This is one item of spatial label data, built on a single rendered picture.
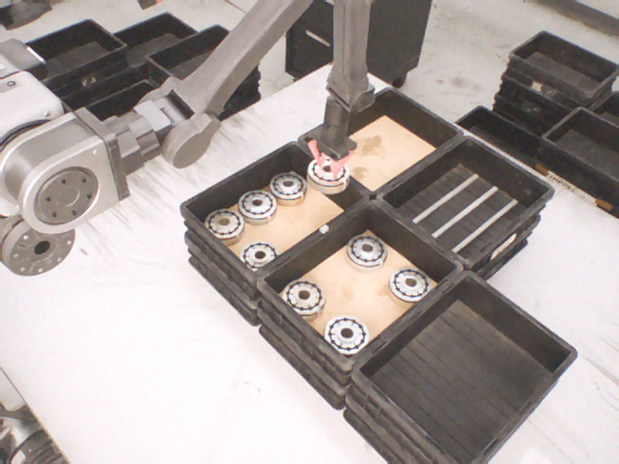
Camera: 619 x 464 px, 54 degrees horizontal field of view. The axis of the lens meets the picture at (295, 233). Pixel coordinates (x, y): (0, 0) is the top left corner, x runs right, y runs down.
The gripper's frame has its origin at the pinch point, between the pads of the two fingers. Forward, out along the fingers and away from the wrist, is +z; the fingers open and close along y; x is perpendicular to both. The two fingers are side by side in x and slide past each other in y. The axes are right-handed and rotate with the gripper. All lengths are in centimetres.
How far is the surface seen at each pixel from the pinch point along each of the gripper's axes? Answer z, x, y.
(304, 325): 11.5, 30.5, -24.2
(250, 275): 11.5, 30.1, -6.4
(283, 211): 19.9, 3.9, 9.8
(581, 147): 46, -132, -20
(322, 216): 19.5, -2.7, 1.5
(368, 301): 20.3, 8.8, -25.6
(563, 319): 31, -34, -59
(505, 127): 60, -140, 14
